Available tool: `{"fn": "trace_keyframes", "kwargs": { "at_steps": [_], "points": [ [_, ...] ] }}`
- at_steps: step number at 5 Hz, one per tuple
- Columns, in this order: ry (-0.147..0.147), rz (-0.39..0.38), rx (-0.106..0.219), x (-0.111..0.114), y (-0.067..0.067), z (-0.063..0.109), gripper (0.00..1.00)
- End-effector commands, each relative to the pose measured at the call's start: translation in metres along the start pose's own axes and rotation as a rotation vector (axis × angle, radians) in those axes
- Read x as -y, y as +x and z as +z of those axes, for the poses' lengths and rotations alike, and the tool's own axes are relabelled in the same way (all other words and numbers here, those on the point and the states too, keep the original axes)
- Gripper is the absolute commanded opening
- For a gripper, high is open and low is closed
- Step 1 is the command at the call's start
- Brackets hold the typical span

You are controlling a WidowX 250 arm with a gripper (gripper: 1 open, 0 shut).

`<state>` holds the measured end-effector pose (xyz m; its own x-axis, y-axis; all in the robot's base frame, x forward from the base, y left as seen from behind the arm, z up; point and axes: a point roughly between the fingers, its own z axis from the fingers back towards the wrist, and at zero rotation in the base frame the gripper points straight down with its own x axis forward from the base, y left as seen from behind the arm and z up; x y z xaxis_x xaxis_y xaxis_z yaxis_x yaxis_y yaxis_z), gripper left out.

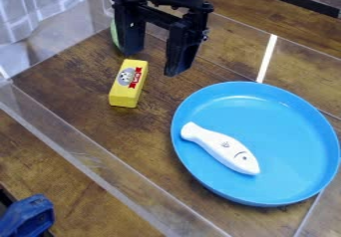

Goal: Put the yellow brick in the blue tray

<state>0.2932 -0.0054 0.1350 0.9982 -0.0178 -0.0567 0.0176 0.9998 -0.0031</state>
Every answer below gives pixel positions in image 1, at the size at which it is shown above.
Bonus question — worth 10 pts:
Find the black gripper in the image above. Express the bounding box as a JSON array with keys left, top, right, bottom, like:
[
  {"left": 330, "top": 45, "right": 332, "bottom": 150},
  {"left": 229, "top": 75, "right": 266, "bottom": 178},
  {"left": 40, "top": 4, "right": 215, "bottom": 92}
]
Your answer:
[{"left": 114, "top": 0, "right": 213, "bottom": 77}]

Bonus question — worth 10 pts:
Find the yellow toy brick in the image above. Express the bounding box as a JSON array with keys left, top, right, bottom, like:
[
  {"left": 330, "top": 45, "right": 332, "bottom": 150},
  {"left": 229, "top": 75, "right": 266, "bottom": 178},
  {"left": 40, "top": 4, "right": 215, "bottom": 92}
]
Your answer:
[{"left": 108, "top": 59, "right": 148, "bottom": 108}]

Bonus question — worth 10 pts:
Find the blue round tray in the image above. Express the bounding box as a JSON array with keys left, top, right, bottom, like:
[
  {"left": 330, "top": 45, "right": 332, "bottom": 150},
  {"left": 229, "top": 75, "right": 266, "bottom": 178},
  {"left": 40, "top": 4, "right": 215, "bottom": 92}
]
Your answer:
[{"left": 170, "top": 82, "right": 341, "bottom": 207}]

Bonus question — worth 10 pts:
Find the green toy vegetable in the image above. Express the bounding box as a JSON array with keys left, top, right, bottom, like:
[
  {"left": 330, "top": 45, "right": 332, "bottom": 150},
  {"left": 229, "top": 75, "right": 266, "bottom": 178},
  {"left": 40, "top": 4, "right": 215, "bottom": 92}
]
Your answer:
[{"left": 111, "top": 19, "right": 120, "bottom": 50}]

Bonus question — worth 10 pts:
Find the grey checkered cloth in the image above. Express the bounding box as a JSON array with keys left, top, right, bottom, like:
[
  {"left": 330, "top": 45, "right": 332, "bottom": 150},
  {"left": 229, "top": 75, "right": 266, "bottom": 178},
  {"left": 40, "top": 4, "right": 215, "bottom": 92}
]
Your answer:
[{"left": 0, "top": 0, "right": 118, "bottom": 46}]

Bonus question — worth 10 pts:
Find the black bar in background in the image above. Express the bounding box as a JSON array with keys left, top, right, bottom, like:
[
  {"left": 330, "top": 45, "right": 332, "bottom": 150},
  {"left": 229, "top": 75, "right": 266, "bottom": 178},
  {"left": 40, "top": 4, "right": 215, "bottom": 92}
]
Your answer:
[{"left": 279, "top": 0, "right": 341, "bottom": 18}]

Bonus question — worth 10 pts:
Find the white wooden toy fish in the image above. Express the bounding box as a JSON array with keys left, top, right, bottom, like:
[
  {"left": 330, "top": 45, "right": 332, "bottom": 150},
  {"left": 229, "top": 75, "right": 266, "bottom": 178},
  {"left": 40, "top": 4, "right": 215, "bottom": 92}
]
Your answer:
[{"left": 179, "top": 121, "right": 261, "bottom": 175}]

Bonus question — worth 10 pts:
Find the clear acrylic enclosure wall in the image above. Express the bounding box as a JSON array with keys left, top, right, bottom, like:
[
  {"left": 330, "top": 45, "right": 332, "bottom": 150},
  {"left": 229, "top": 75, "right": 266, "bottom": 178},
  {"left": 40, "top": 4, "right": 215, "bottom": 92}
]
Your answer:
[{"left": 0, "top": 0, "right": 341, "bottom": 237}]

